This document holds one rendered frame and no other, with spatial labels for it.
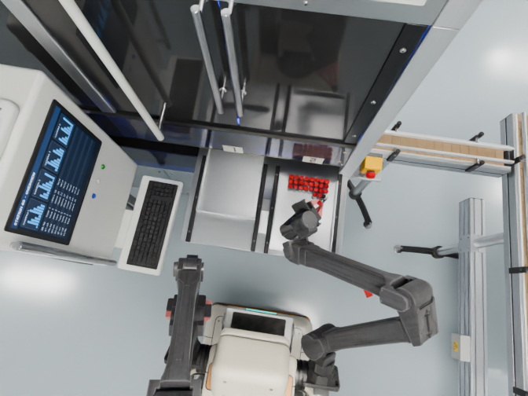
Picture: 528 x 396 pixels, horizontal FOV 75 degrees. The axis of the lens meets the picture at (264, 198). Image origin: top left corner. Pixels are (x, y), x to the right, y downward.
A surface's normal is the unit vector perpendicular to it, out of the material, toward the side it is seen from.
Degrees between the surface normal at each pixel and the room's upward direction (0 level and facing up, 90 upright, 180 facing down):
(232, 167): 0
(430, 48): 90
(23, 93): 0
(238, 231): 0
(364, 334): 58
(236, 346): 42
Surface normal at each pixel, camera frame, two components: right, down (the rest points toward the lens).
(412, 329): -0.80, 0.14
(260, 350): 0.10, -0.83
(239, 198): 0.00, -0.25
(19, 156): 0.98, 0.17
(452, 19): -0.15, 0.96
